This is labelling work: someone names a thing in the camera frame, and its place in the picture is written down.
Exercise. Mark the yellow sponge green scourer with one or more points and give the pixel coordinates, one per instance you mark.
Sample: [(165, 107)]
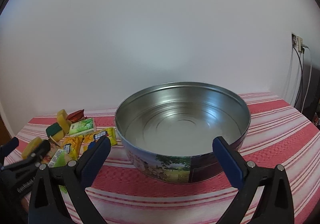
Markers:
[(62, 118), (31, 146), (53, 130)]

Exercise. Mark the red candy packet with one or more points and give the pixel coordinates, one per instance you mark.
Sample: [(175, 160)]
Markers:
[(75, 115)]

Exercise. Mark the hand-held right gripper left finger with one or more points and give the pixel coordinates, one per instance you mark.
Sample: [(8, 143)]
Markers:
[(96, 161)]

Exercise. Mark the red white striped tablecloth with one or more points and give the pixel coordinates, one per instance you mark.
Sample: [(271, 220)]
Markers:
[(150, 189)]

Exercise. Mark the small green tissue packet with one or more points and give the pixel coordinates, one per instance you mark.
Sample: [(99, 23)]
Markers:
[(58, 157)]

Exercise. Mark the round metal tin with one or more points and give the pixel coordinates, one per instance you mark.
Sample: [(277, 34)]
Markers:
[(180, 118)]

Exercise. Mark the beige sachet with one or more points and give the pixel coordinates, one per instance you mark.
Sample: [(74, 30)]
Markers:
[(54, 147)]

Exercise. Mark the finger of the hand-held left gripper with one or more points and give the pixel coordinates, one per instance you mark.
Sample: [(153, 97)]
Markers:
[(43, 148), (10, 147)]

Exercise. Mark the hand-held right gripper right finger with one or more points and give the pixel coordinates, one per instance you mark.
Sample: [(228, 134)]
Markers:
[(228, 164)]

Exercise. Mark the white wall outlet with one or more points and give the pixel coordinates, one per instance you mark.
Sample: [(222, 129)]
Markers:
[(297, 42)]

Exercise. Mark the yellow biscuit packet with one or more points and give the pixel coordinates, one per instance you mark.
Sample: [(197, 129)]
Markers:
[(95, 135), (71, 147)]

